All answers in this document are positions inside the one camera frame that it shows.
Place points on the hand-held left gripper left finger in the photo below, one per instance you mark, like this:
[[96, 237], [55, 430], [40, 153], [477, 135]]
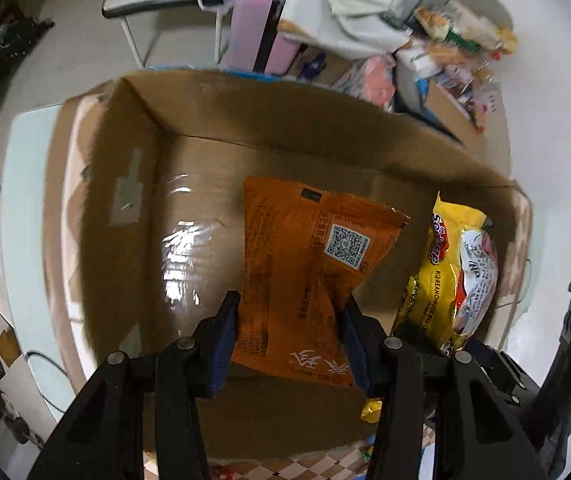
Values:
[[223, 345]]

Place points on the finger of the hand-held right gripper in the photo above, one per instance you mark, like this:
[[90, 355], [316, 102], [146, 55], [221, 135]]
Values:
[[508, 372]]

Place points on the white checkered printed mat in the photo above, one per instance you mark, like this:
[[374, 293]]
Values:
[[290, 467]]

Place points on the orange snack packet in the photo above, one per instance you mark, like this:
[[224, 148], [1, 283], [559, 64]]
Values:
[[290, 270]]

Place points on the white cloth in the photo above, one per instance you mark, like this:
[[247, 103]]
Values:
[[345, 5]]

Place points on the pile of snack packets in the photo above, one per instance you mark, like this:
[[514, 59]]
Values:
[[458, 55]]

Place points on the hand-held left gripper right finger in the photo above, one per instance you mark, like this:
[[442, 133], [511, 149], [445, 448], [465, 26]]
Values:
[[356, 357]]

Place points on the pink packet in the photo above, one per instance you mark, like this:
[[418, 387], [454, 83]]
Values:
[[375, 77]]

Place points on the small yellow wrapper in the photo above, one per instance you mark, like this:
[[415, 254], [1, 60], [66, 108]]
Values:
[[371, 410]]

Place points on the yellow noodle packet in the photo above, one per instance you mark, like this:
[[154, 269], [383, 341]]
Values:
[[440, 280]]

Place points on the small cardboard box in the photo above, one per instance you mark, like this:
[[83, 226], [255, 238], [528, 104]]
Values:
[[318, 67]]

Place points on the pink foam block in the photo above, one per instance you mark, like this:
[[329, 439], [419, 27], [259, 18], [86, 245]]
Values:
[[253, 30]]

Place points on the large cardboard box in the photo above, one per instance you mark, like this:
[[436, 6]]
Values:
[[205, 160]]

